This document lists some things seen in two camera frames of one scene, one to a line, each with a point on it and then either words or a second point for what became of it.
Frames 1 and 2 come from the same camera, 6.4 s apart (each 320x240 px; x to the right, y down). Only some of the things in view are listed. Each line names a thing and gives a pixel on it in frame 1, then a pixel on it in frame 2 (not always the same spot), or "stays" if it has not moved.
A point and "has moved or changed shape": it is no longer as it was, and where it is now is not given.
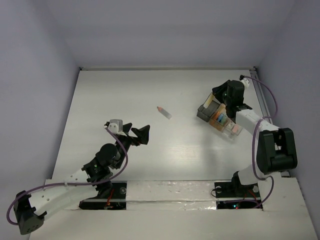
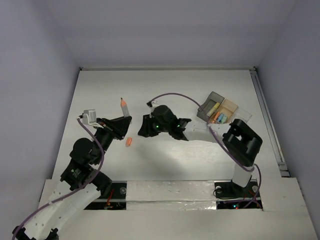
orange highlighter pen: (217, 115) stays
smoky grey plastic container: (209, 107) stays
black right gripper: (218, 90) → (146, 129)
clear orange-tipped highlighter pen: (162, 111) has moved or changed shape
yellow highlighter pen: (209, 101) → (213, 109)
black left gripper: (129, 135) → (114, 130)
